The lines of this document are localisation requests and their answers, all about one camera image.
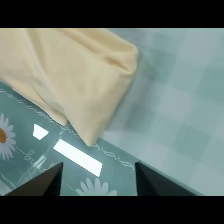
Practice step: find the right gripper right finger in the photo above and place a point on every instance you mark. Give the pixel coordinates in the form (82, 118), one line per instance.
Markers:
(155, 184)

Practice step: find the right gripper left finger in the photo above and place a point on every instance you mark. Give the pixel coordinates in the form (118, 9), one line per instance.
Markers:
(45, 184)

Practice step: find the cream yellow garment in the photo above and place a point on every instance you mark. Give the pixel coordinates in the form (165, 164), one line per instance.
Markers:
(73, 73)

